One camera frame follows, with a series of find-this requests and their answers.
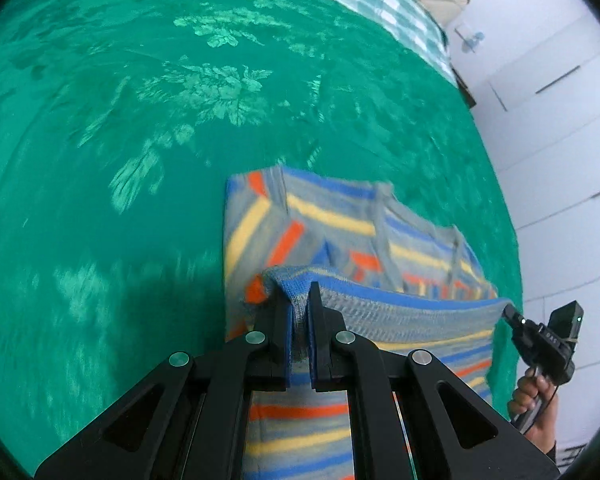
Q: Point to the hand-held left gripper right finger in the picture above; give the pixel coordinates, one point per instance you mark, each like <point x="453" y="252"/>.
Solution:
<point x="316" y="330"/>

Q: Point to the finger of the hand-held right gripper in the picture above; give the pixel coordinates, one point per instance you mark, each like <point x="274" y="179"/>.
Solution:
<point x="511" y="314"/>

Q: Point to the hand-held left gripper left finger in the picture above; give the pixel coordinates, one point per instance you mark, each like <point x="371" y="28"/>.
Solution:
<point x="275" y="330"/>

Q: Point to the striped knit shirt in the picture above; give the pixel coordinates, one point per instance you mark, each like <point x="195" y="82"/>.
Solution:
<point x="350" y="280"/>

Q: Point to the person's right hand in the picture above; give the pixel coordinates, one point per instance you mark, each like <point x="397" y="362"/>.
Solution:
<point x="530" y="395"/>

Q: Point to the white wardrobe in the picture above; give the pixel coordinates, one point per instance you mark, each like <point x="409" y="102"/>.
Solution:
<point x="555" y="135"/>

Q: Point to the dark wooden nightstand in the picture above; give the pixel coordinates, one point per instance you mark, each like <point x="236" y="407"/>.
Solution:
<point x="467" y="91"/>

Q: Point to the green floral blanket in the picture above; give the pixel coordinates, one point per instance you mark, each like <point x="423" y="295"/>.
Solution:
<point x="155" y="135"/>

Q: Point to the white wall socket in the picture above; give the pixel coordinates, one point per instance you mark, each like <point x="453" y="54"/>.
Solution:
<point x="472" y="40"/>

